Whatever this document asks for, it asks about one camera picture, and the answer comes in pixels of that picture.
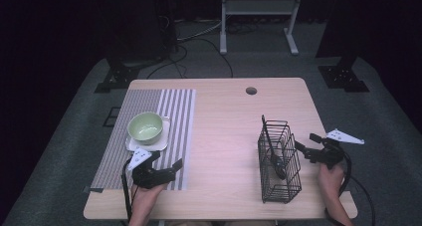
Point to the person's left hand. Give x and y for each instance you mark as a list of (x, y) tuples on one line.
[(146, 195)]

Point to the dark cabinet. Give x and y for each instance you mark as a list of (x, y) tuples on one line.
[(142, 23)]

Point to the dark tape piece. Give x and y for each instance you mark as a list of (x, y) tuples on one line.
[(94, 189)]

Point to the grey striped placemat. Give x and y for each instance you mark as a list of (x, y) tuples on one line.
[(179, 119)]

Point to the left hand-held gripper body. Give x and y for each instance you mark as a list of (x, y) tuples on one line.
[(146, 178)]

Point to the black stand base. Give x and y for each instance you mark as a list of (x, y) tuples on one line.
[(117, 78), (343, 78)]

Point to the green bowl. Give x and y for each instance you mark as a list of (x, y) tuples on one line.
[(145, 128)]

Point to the black tape square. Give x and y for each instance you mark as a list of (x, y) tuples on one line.
[(108, 118)]

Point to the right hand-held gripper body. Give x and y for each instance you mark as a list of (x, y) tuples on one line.
[(331, 154)]

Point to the person's right hand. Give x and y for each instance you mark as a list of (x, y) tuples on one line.
[(331, 181)]

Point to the white square plate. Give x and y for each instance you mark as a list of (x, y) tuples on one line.
[(164, 138)]

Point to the black ladle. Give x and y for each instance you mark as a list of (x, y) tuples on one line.
[(279, 169)]

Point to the white metal stand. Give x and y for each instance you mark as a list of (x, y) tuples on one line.
[(258, 7)]

